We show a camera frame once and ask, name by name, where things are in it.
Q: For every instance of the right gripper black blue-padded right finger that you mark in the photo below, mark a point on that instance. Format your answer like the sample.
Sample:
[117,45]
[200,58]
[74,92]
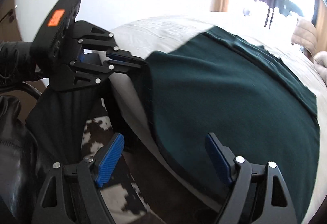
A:
[258,193]

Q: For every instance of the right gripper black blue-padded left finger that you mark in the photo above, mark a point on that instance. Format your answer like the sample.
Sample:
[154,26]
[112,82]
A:
[71,193]

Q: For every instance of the black leather sleeve forearm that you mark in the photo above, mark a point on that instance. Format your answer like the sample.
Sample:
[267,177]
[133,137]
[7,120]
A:
[18,147]

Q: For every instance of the wooden door with handle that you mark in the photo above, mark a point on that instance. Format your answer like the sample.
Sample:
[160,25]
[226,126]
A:
[9,27]

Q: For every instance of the black white patterned cloth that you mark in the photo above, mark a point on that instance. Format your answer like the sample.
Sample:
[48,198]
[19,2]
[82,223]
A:
[121,194]

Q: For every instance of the beige puffy jacket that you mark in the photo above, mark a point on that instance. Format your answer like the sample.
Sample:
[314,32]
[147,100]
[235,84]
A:
[305,35]

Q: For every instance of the dark green knit sweater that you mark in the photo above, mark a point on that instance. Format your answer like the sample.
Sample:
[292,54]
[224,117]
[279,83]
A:
[219,83]

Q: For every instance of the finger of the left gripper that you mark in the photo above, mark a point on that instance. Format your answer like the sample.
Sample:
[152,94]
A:
[121,67]
[124,56]

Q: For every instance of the white bed sheet mattress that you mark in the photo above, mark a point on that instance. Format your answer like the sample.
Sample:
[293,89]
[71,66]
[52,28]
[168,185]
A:
[144,37]

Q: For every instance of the grey folded quilt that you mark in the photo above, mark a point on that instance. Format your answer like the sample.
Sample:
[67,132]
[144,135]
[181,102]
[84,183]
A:
[320,63]

